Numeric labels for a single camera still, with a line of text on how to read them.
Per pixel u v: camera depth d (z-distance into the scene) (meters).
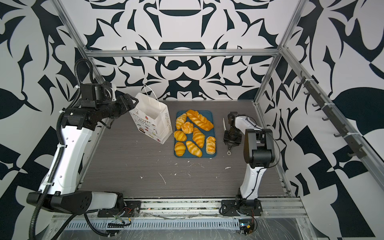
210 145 0.92
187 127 1.00
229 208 0.74
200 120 1.05
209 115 1.12
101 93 0.51
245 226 0.71
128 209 0.73
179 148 0.91
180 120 1.05
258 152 0.53
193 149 0.91
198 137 0.95
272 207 0.76
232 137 0.85
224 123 1.01
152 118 0.77
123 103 0.59
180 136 0.95
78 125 0.43
